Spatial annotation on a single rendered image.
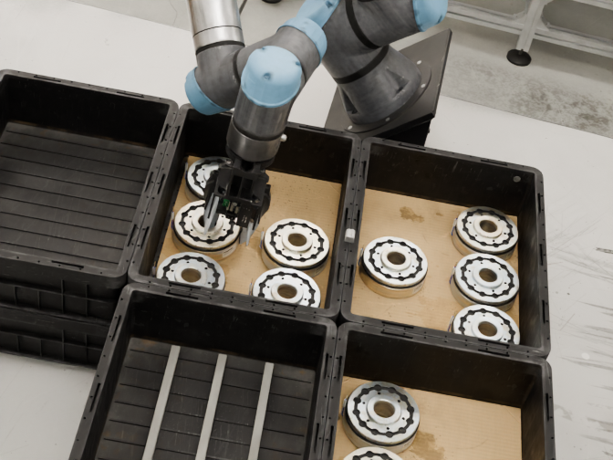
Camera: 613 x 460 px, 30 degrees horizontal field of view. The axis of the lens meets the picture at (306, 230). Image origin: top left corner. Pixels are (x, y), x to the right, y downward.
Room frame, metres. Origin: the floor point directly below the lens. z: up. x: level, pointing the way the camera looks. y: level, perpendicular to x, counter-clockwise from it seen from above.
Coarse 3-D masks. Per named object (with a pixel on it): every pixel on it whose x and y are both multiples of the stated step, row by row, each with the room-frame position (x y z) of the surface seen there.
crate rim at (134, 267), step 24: (168, 144) 1.32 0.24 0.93; (360, 144) 1.41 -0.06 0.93; (168, 168) 1.27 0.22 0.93; (144, 240) 1.12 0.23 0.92; (336, 264) 1.14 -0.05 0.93; (192, 288) 1.04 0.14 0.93; (216, 288) 1.05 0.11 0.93; (336, 288) 1.09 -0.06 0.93; (312, 312) 1.04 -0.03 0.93; (336, 312) 1.05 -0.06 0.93
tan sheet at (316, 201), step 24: (288, 192) 1.38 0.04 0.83; (312, 192) 1.39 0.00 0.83; (336, 192) 1.40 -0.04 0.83; (264, 216) 1.31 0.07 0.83; (288, 216) 1.32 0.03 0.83; (312, 216) 1.33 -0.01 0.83; (336, 216) 1.34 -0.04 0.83; (168, 240) 1.21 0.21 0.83; (240, 264) 1.20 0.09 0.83; (264, 264) 1.21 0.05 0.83; (240, 288) 1.15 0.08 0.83
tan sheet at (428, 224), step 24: (384, 192) 1.42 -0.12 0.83; (384, 216) 1.36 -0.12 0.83; (408, 216) 1.38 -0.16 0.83; (432, 216) 1.39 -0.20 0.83; (456, 216) 1.40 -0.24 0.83; (360, 240) 1.30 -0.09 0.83; (408, 240) 1.32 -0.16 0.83; (432, 240) 1.33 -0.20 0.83; (432, 264) 1.28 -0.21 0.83; (360, 288) 1.20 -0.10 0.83; (432, 288) 1.23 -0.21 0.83; (360, 312) 1.15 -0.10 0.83; (384, 312) 1.16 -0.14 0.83; (408, 312) 1.17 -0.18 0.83; (432, 312) 1.18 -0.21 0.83; (456, 312) 1.19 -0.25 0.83; (504, 312) 1.21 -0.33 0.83
